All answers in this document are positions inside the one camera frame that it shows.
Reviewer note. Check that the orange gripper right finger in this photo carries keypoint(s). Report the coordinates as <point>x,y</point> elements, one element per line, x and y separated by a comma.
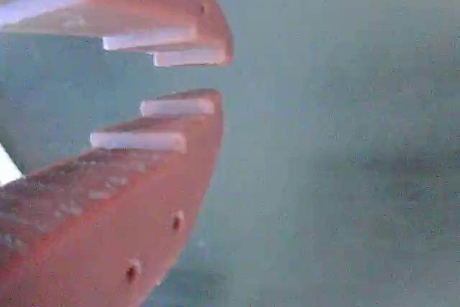
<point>151,1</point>

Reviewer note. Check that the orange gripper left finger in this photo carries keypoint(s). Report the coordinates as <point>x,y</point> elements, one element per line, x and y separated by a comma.
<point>108,220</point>

